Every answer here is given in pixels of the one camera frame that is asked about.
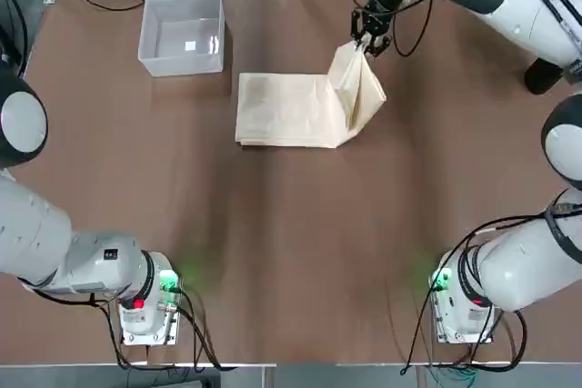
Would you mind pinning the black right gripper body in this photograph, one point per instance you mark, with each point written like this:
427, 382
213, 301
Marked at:
379, 8

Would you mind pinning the cream-colored tablecloth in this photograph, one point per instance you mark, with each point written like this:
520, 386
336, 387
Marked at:
282, 106

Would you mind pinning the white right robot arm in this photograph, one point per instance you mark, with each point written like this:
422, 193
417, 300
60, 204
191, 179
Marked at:
523, 6

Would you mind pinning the clear plastic box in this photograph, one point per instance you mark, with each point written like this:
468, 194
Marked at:
182, 65

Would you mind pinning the black vase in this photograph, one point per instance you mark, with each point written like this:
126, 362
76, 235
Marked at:
541, 79

